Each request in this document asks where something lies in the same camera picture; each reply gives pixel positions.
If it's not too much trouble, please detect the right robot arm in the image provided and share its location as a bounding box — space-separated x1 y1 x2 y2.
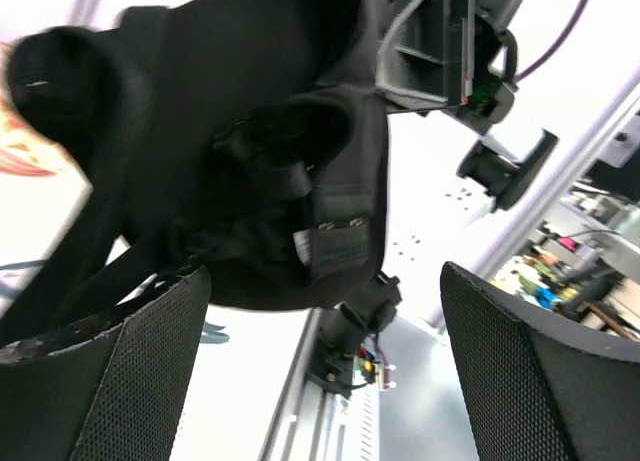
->
308 0 558 396

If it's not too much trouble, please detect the right aluminium frame post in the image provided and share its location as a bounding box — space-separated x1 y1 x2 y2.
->
421 73 639 328

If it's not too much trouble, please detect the white slotted cable duct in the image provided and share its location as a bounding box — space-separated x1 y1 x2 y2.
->
325 385 380 461

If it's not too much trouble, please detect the black bra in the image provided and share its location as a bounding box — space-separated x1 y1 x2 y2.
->
1 0 388 344

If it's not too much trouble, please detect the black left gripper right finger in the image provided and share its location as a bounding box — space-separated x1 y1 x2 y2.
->
440 262 639 461

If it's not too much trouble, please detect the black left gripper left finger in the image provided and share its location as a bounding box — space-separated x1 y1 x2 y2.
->
1 268 210 461

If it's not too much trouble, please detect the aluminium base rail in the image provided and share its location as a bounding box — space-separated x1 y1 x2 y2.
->
258 306 388 461

